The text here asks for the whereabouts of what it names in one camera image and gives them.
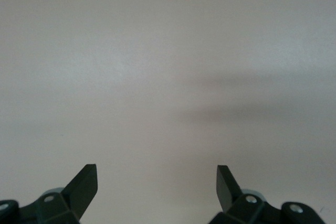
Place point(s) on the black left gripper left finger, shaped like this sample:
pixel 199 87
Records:
pixel 78 192

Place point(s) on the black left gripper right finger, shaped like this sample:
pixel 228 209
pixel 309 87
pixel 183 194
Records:
pixel 225 190

